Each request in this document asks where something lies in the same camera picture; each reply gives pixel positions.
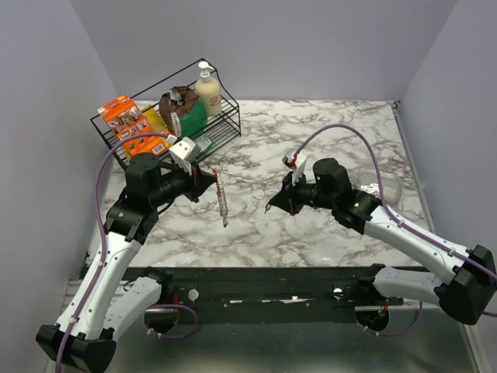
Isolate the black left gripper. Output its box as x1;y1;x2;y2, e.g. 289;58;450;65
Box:
150;159;217;207

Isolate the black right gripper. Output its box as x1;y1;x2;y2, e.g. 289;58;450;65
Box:
269;169;335;216

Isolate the red handled metal key holder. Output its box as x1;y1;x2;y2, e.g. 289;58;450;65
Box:
213;167;228;217

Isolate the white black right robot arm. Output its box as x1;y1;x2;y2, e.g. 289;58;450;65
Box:
266;158;496;325

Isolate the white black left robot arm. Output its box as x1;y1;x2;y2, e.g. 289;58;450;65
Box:
36;153;217;372

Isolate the green white snack bag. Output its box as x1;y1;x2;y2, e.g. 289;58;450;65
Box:
194;134;216;155

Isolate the yellow snack bag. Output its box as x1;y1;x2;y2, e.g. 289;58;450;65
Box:
125;106;172;156

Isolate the brown green coffee bag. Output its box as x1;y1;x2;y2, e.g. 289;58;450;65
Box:
159;86;207;139

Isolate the silver foil packet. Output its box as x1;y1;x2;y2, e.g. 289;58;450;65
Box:
354;172;404;207

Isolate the cream pump lotion bottle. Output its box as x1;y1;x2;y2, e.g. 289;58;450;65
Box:
195;61;221;117

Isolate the orange product box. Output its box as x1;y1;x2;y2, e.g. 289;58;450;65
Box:
97;95;143;159

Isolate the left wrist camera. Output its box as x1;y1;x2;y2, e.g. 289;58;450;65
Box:
169;137;200;176

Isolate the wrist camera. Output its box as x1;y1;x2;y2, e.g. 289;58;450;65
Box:
169;137;200;176
283;149;308;186

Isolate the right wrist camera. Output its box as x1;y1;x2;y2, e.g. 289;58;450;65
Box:
283;149;308;186

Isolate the black wire rack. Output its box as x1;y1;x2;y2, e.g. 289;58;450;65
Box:
90;59;242;169

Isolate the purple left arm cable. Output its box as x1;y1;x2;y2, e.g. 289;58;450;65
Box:
54;131;201;373

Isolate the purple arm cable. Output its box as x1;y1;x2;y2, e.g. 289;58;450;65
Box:
54;131;201;373
297;124;497;337

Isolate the black metal base rail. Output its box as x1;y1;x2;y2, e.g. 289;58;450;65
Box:
123;266;432;324

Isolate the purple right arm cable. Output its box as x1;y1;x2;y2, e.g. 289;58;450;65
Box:
297;124;497;337

